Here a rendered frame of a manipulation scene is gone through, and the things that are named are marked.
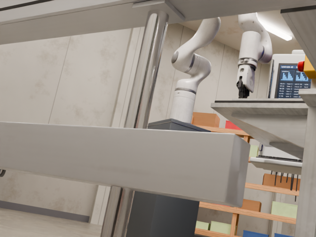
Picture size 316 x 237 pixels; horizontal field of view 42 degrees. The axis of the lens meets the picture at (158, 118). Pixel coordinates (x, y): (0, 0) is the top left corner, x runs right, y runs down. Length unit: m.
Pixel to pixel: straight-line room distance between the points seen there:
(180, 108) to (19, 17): 1.14
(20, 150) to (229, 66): 9.13
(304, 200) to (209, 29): 1.08
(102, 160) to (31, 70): 7.05
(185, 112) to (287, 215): 5.93
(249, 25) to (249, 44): 0.13
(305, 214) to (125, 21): 0.87
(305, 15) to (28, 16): 0.72
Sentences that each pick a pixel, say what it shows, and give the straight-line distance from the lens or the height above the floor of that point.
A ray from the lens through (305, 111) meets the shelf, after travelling 1.61.
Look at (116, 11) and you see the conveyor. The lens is 1.03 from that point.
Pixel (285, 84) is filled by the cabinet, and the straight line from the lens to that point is 2.73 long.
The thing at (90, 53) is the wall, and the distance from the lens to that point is 8.29.
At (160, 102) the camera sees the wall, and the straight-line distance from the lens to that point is 8.76.
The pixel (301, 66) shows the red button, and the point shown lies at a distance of 1.54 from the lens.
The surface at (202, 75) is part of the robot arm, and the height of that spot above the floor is 1.16.
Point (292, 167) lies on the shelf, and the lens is 2.36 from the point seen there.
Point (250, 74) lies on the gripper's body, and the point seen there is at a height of 1.04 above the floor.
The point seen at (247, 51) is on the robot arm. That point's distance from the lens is 1.83.
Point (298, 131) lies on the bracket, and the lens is 1.65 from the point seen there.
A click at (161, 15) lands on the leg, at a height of 0.82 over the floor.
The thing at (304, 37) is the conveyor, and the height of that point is 0.84.
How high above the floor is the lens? 0.39
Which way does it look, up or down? 13 degrees up
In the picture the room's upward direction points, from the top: 11 degrees clockwise
